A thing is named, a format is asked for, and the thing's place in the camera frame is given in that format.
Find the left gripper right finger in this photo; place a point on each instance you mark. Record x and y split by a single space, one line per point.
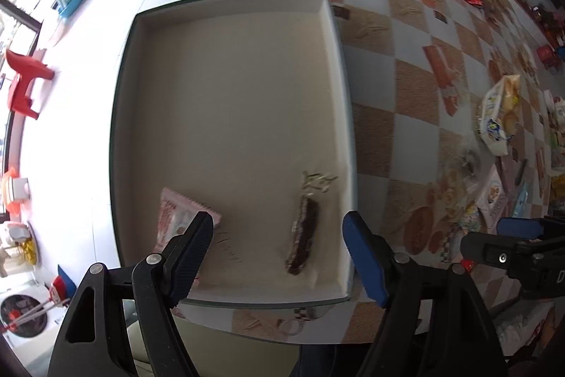
435 321

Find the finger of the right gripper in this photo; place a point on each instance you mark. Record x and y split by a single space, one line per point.
524 228

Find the pink crispy cranberry packet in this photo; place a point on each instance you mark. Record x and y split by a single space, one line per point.
492 200

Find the light blue snack bar wrapper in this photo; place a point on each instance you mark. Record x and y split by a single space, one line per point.
521 197

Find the red plastic stool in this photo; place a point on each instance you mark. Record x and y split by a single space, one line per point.
27 70

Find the floral yellow candy packet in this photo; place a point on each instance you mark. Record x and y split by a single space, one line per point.
471 221

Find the cardboard tray box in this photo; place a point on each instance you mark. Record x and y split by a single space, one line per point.
228 102

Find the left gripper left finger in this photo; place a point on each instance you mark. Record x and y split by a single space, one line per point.
93 341

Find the clear brown snack bar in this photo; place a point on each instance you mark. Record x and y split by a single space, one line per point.
303 228

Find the pink long snack wrapper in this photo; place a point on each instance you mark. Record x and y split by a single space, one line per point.
508 170

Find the potato sticks bag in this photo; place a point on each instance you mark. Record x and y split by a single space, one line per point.
499 116

